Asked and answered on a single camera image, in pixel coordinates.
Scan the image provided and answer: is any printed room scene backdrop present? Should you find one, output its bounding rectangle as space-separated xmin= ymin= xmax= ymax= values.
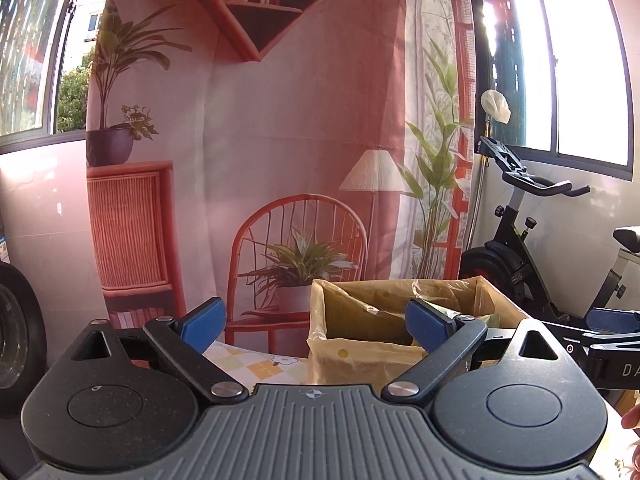
xmin=87 ymin=0 xmax=475 ymax=354

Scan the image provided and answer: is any checkered floral tablecloth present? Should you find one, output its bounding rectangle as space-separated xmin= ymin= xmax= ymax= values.
xmin=202 ymin=339 xmax=640 ymax=480

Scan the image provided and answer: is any black exercise bike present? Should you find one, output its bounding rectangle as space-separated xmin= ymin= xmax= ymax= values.
xmin=459 ymin=136 xmax=639 ymax=328

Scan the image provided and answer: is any cardboard box with plastic liner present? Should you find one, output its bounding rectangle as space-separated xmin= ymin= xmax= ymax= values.
xmin=307 ymin=276 xmax=528 ymax=392

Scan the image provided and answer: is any black washing machine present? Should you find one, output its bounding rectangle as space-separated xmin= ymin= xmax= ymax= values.
xmin=0 ymin=262 xmax=47 ymax=418

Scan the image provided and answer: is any white cloth on pole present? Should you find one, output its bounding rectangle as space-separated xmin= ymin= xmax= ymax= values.
xmin=480 ymin=89 xmax=511 ymax=124

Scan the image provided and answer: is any green snack bag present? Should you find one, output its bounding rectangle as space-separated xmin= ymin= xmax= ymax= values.
xmin=427 ymin=302 xmax=500 ymax=328

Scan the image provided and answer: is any person's right hand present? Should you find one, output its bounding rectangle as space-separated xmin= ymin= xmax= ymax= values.
xmin=620 ymin=403 xmax=640 ymax=430

